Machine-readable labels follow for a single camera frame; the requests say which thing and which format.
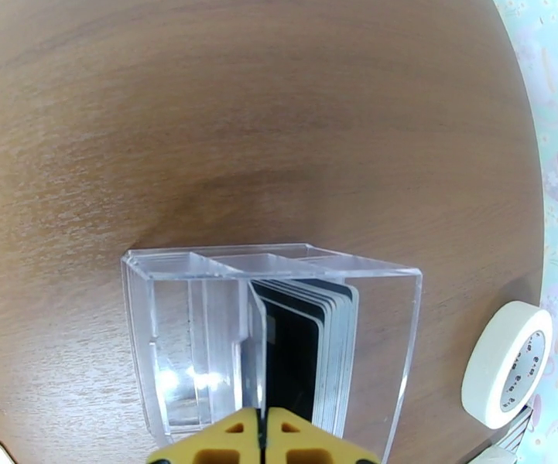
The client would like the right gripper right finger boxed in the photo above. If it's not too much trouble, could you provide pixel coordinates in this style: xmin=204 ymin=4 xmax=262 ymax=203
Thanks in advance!
xmin=265 ymin=407 xmax=380 ymax=464

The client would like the aluminium frame profile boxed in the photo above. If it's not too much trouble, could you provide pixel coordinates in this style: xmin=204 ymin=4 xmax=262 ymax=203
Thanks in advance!
xmin=493 ymin=407 xmax=543 ymax=464

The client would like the white masking tape roll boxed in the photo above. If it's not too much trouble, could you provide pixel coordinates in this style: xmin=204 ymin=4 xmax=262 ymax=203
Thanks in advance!
xmin=461 ymin=300 xmax=554 ymax=430

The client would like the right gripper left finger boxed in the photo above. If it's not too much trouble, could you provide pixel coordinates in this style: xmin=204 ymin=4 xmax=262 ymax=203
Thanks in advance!
xmin=145 ymin=407 xmax=262 ymax=464

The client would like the clear acrylic card box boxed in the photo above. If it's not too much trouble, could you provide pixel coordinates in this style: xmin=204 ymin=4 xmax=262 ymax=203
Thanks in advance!
xmin=121 ymin=242 xmax=425 ymax=464

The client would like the stack of dark cards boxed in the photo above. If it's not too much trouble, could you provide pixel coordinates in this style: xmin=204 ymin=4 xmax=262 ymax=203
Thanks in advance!
xmin=249 ymin=278 xmax=360 ymax=438

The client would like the dark grey plastic card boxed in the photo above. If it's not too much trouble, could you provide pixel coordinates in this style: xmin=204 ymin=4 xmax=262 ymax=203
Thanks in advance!
xmin=239 ymin=281 xmax=269 ymax=416

